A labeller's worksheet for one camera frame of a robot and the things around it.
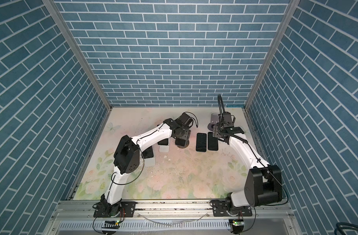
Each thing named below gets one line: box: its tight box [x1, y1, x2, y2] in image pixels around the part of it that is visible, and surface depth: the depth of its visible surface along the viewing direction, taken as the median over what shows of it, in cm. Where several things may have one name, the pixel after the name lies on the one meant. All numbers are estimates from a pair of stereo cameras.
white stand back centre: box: [158, 144, 170, 153], surface depth 98 cm
